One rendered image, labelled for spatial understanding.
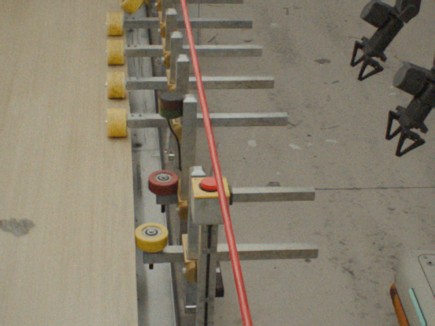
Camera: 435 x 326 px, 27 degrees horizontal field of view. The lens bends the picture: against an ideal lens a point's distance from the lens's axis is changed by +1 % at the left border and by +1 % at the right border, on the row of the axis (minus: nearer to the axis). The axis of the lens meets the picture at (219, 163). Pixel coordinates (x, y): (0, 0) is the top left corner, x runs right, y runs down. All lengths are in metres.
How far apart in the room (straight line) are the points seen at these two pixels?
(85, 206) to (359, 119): 2.69
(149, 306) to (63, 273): 0.40
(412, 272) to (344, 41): 2.74
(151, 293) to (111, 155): 0.40
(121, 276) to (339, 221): 1.99
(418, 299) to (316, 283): 0.55
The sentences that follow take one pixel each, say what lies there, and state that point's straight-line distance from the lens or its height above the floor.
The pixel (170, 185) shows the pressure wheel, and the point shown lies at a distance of 2.35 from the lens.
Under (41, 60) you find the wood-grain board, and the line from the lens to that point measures 3.07.
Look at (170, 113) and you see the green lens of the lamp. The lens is 2.20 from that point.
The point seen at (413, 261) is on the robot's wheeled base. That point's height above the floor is 0.28.
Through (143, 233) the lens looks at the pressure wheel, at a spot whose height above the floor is 0.91.
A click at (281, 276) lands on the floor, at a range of 3.54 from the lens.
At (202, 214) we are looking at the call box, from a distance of 1.74.
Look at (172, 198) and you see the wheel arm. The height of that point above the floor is 0.85.
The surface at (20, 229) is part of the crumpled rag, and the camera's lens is 2.19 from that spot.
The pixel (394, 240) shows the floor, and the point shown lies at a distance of 3.83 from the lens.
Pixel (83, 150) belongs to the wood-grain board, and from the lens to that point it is 2.52.
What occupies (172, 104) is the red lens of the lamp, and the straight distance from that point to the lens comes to 2.19.
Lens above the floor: 2.14
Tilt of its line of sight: 30 degrees down
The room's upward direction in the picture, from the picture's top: 3 degrees clockwise
